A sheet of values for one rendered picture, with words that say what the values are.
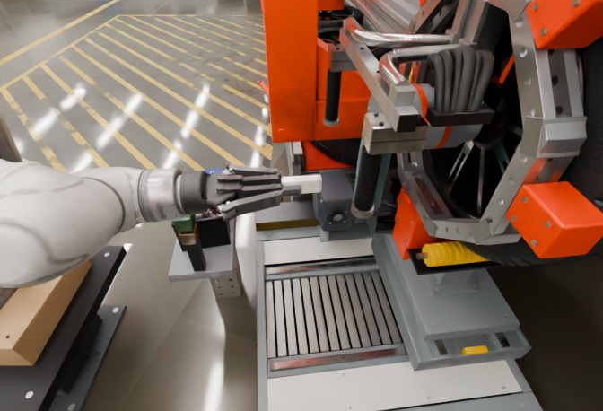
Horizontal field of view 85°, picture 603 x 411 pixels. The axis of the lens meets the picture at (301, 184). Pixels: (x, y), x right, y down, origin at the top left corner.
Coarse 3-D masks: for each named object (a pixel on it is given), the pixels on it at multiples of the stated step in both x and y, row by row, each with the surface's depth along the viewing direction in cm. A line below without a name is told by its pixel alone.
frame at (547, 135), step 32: (448, 0) 69; (512, 0) 49; (416, 32) 81; (512, 32) 50; (416, 64) 91; (544, 64) 46; (544, 96) 45; (576, 96) 46; (544, 128) 45; (576, 128) 45; (416, 160) 95; (512, 160) 51; (544, 160) 47; (416, 192) 88; (512, 192) 52; (448, 224) 72; (480, 224) 60
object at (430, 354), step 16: (384, 240) 136; (384, 256) 130; (384, 272) 125; (400, 288) 119; (400, 304) 115; (400, 320) 112; (416, 336) 106; (480, 336) 106; (496, 336) 104; (512, 336) 106; (416, 352) 100; (432, 352) 101; (448, 352) 101; (464, 352) 100; (480, 352) 99; (496, 352) 100; (512, 352) 102; (416, 368) 102; (432, 368) 103
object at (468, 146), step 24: (504, 24) 81; (504, 48) 88; (576, 48) 49; (504, 72) 66; (504, 96) 67; (480, 144) 76; (504, 144) 68; (432, 168) 95; (456, 168) 87; (480, 168) 76; (504, 168) 68; (456, 192) 89; (480, 192) 77; (480, 216) 77
